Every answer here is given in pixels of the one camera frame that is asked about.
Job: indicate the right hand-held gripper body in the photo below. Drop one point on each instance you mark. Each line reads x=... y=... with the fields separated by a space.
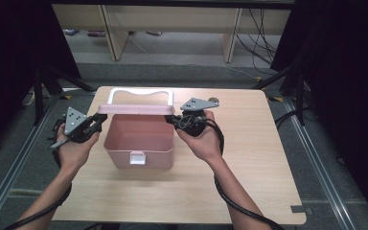
x=193 y=119

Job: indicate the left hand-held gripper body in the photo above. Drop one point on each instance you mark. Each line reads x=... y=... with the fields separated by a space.
x=75 y=123

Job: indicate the person's right hand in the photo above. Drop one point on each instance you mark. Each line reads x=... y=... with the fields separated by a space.
x=204 y=145

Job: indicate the person's left hand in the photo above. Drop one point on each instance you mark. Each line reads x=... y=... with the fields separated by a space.
x=75 y=153

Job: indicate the black metal stand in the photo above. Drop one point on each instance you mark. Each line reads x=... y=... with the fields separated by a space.
x=38 y=96
x=300 y=102

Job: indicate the white floor object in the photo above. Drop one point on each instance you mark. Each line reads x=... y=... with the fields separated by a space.
x=28 y=97

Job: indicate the small reddish floor item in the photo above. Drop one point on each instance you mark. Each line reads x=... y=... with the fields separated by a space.
x=96 y=33

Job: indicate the small grey floor item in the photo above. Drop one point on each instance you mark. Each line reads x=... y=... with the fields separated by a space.
x=153 y=33

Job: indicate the black curtain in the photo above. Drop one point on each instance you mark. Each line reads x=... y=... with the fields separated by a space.
x=6 y=64
x=348 y=80

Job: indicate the small bluish floor item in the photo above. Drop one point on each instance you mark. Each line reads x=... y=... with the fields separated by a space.
x=70 y=32

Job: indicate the light wooden desk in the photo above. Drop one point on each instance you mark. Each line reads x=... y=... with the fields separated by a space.
x=172 y=19

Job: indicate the grey tape patch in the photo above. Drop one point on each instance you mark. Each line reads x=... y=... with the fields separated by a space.
x=300 y=209

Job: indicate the aluminium floor rail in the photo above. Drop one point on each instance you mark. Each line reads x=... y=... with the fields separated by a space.
x=15 y=166
x=317 y=159

